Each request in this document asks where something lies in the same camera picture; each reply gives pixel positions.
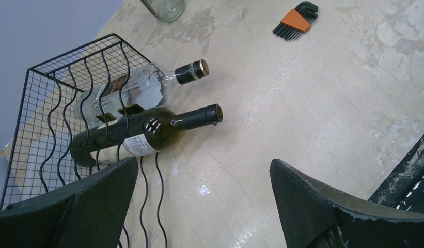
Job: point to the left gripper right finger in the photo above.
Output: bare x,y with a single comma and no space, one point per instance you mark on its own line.
315,214

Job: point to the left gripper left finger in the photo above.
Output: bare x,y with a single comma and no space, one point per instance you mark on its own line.
89,212

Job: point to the dark bottle black cap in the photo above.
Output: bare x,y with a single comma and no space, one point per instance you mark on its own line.
138,135

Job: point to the clear bottle black cap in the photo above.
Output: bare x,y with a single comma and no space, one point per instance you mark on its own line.
147,87

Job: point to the tall clear bottle no cap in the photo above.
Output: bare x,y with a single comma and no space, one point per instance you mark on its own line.
165,11

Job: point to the orange hex key set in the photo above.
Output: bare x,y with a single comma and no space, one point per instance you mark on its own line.
297,21

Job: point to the black wire wine rack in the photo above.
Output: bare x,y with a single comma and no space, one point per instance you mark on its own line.
39,159

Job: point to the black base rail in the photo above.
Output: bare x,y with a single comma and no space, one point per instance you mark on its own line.
403,189

